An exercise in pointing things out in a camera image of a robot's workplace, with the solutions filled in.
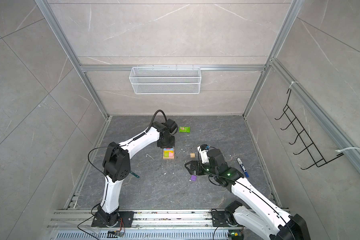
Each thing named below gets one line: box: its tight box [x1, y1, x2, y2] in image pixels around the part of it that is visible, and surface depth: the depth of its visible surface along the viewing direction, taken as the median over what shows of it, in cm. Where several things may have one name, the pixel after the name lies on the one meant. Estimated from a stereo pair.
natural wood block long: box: [162, 151, 175, 160], surface depth 97 cm
